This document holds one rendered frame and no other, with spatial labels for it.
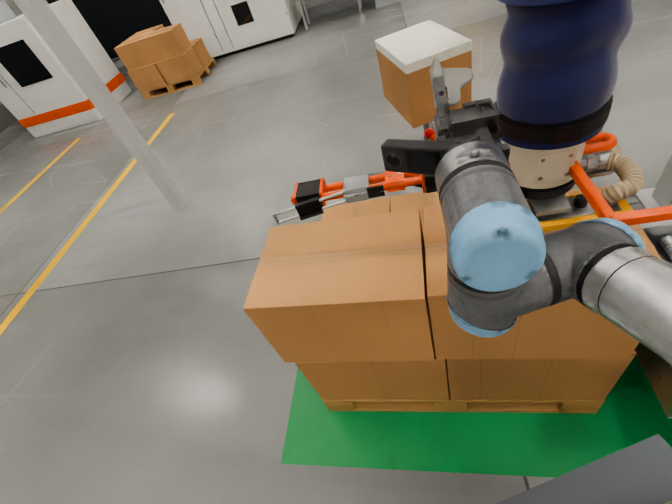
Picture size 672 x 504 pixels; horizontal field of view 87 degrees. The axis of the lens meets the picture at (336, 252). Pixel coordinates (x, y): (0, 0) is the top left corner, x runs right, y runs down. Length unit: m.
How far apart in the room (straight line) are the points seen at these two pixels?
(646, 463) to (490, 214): 0.89
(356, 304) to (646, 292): 0.79
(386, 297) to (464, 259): 0.72
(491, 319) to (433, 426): 1.44
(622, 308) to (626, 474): 0.72
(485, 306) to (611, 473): 0.74
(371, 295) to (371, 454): 0.98
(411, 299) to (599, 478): 0.59
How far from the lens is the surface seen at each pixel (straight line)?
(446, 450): 1.88
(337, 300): 1.12
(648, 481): 1.17
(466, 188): 0.42
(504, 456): 1.88
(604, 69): 0.87
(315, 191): 0.99
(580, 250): 0.52
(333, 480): 1.93
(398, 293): 1.09
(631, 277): 0.48
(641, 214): 0.88
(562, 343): 1.37
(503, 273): 0.41
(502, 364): 1.49
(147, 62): 7.84
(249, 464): 2.10
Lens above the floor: 1.82
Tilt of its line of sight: 44 degrees down
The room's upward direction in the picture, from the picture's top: 21 degrees counter-clockwise
